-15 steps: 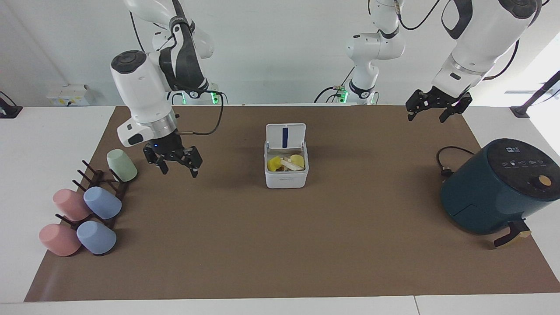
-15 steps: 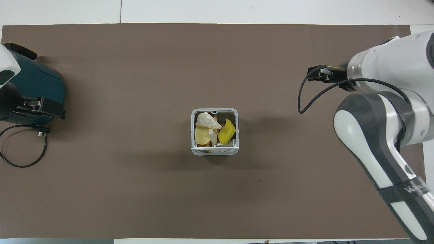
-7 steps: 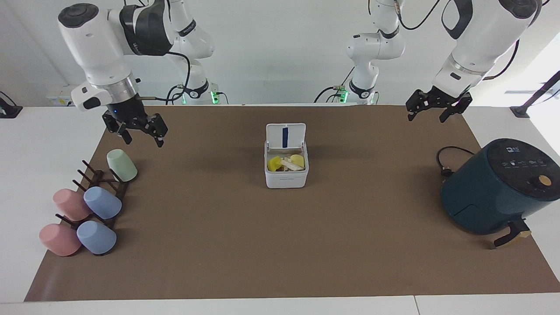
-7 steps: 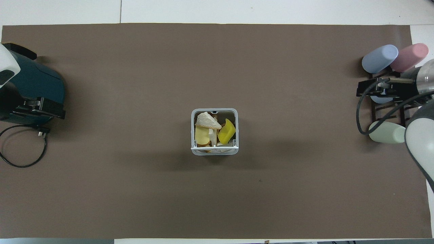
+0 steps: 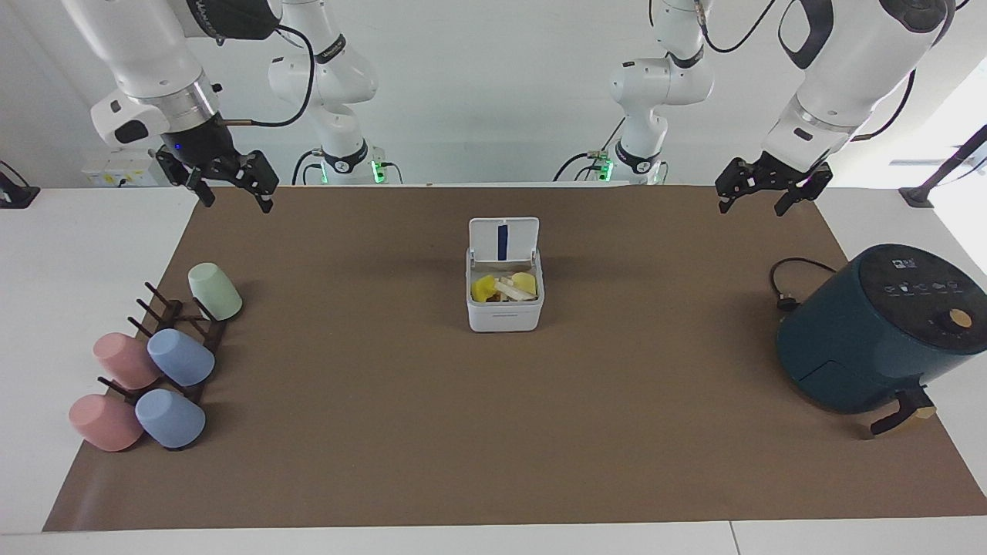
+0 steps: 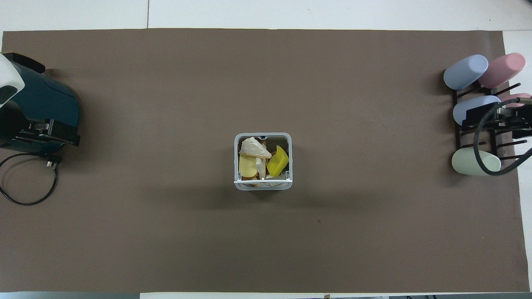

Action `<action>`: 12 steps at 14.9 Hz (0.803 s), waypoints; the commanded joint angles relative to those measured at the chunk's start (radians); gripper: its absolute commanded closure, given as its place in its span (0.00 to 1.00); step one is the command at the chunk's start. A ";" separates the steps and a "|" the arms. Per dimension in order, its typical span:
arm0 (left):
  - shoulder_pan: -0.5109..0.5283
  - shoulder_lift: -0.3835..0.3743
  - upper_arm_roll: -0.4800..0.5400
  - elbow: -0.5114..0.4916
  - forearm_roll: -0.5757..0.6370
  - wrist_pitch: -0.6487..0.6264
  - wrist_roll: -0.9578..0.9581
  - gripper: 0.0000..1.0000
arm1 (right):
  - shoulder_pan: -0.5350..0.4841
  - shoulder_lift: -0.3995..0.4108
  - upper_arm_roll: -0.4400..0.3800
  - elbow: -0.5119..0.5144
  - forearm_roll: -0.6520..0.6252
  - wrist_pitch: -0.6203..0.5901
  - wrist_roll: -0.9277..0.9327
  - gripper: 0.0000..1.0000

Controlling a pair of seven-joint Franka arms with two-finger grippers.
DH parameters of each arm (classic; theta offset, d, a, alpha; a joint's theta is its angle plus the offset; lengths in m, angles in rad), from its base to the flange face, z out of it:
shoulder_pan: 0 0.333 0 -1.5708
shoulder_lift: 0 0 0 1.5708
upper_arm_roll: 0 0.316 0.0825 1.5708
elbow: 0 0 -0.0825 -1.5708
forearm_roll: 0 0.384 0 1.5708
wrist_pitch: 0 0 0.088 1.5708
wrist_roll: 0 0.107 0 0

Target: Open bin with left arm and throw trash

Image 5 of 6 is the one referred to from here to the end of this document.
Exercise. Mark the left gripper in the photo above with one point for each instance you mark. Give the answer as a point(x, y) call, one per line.
point(790, 176)

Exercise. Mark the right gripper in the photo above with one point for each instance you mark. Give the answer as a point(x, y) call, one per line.
point(202, 146)

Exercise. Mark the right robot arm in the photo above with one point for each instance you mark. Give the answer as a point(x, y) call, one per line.
point(146, 62)

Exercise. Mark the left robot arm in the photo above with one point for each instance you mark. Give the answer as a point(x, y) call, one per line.
point(856, 62)

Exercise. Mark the yellow trash piece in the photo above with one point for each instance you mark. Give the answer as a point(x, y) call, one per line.
point(483, 288)
point(525, 282)

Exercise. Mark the cream trash stick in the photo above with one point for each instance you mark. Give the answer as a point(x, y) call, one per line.
point(510, 291)

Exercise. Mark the white bin with flip lid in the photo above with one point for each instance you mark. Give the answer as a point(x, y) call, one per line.
point(505, 316)

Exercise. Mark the green cup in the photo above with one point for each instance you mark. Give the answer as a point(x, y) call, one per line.
point(214, 291)

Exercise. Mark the dark brown cup rack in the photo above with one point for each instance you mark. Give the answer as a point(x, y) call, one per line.
point(171, 312)

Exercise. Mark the black stand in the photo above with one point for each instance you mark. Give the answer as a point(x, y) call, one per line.
point(17, 196)
point(937, 176)

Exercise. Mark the dark teal air fryer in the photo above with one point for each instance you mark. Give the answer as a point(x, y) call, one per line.
point(871, 339)

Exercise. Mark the blue cup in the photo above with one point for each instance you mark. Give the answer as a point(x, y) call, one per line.
point(170, 418)
point(181, 357)

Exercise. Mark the pink cup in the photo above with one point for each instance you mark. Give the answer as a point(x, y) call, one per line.
point(104, 422)
point(123, 361)

